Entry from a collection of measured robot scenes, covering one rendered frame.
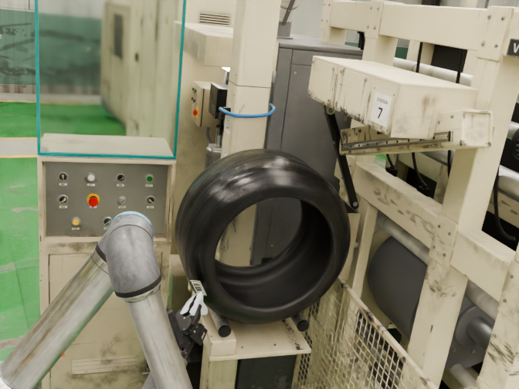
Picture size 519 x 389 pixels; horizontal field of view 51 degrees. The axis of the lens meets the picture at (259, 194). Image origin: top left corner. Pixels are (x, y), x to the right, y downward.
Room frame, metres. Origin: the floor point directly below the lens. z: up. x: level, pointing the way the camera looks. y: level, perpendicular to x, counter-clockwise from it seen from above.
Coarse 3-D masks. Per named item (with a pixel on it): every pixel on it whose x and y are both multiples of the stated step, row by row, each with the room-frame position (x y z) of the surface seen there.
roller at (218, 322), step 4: (212, 312) 1.64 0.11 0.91; (212, 316) 1.62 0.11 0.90; (216, 316) 1.60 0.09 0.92; (220, 316) 1.60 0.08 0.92; (216, 320) 1.59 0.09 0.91; (220, 320) 1.58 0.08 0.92; (224, 320) 1.58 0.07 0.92; (216, 324) 1.57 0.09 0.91; (220, 324) 1.56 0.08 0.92; (224, 324) 1.55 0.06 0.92; (228, 324) 1.56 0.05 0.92; (216, 328) 1.56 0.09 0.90; (220, 328) 1.54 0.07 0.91; (224, 328) 1.54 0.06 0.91; (228, 328) 1.55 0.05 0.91; (220, 332) 1.54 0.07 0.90; (224, 332) 1.54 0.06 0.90; (228, 332) 1.55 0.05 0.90; (220, 336) 1.54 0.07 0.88; (224, 336) 1.54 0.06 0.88
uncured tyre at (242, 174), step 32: (224, 160) 1.74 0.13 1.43; (256, 160) 1.67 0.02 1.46; (288, 160) 1.70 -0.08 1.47; (192, 192) 1.67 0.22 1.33; (224, 192) 1.56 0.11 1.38; (256, 192) 1.56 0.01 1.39; (288, 192) 1.59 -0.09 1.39; (320, 192) 1.63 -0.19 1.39; (192, 224) 1.54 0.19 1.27; (224, 224) 1.53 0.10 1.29; (320, 224) 1.91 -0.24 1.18; (192, 256) 1.52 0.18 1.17; (288, 256) 1.90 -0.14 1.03; (320, 256) 1.84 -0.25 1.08; (192, 288) 1.56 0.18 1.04; (224, 288) 1.78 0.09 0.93; (256, 288) 1.83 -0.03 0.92; (288, 288) 1.81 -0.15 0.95; (320, 288) 1.64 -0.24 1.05; (256, 320) 1.58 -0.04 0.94
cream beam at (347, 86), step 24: (312, 72) 1.96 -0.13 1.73; (336, 72) 1.78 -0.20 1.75; (360, 72) 1.63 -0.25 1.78; (384, 72) 1.66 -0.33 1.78; (408, 72) 1.77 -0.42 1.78; (312, 96) 1.94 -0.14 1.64; (336, 96) 1.75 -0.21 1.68; (360, 96) 1.60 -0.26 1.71; (408, 96) 1.42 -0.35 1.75; (432, 96) 1.45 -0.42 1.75; (456, 96) 1.47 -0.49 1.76; (360, 120) 1.58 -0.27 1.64; (408, 120) 1.43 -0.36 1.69; (432, 120) 1.45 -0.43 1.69
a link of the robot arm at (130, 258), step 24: (120, 240) 1.17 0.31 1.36; (144, 240) 1.19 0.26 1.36; (120, 264) 1.13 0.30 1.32; (144, 264) 1.14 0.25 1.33; (120, 288) 1.11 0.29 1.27; (144, 288) 1.11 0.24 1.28; (144, 312) 1.12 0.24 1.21; (144, 336) 1.12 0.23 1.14; (168, 336) 1.15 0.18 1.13; (168, 360) 1.13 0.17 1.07; (168, 384) 1.12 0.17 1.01
